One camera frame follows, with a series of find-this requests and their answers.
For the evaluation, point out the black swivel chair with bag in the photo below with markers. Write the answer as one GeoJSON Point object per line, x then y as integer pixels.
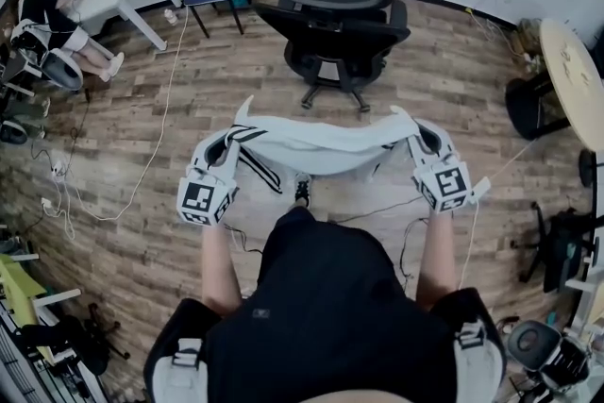
{"type": "Point", "coordinates": [561, 245]}

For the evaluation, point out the small white bottle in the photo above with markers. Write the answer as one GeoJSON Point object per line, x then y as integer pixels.
{"type": "Point", "coordinates": [170, 16]}

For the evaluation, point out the white garment with black stripes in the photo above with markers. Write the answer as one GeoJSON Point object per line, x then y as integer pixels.
{"type": "Point", "coordinates": [321, 146]}

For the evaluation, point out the small white plug adapter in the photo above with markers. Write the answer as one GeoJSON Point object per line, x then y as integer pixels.
{"type": "Point", "coordinates": [45, 203]}

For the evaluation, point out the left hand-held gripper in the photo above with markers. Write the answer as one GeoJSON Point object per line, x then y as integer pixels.
{"type": "Point", "coordinates": [203, 198]}

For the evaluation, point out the teal box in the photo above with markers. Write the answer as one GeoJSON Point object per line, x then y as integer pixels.
{"type": "Point", "coordinates": [240, 1]}

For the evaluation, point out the person's black clothed body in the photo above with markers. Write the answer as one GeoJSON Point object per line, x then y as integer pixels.
{"type": "Point", "coordinates": [330, 307]}

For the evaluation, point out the white grey seat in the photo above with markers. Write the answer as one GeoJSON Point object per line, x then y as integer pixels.
{"type": "Point", "coordinates": [61, 68]}

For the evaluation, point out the person's left forearm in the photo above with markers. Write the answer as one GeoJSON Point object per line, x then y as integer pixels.
{"type": "Point", "coordinates": [219, 264]}

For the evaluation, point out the black office chair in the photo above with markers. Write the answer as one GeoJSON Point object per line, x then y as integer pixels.
{"type": "Point", "coordinates": [340, 38]}

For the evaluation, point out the white power strip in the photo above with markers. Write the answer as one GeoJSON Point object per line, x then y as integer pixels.
{"type": "Point", "coordinates": [58, 171]}

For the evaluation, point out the round wooden table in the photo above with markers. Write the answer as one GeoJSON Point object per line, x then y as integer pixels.
{"type": "Point", "coordinates": [571, 71]}

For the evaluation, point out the person's shoe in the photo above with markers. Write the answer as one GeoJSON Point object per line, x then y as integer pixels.
{"type": "Point", "coordinates": [302, 189]}

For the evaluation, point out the white power adapter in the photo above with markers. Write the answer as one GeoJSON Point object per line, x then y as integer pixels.
{"type": "Point", "coordinates": [481, 189]}

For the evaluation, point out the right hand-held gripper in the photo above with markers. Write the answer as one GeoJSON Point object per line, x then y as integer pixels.
{"type": "Point", "coordinates": [446, 184]}

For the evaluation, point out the brown cardboard box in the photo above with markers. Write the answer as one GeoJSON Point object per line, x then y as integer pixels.
{"type": "Point", "coordinates": [528, 38]}

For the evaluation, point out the person's right forearm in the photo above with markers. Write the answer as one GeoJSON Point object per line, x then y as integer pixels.
{"type": "Point", "coordinates": [436, 255]}

